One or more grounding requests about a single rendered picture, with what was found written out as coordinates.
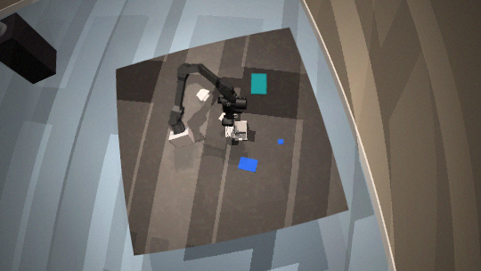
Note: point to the teal flat plate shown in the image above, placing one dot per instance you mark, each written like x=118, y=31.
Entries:
x=258, y=83

